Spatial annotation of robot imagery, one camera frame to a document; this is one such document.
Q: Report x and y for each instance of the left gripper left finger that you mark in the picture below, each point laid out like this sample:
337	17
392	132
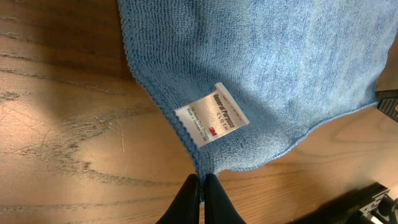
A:
185	208

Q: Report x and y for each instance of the blue microfiber cloth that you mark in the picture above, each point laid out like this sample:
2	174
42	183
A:
291	66

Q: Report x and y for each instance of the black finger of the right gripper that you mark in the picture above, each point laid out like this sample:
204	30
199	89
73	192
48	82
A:
387	103

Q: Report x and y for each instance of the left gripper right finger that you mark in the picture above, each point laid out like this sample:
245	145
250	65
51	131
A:
218	207

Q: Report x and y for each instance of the white cloth label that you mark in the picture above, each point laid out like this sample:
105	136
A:
212	116

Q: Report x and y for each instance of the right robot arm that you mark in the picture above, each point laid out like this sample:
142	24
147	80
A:
350	168

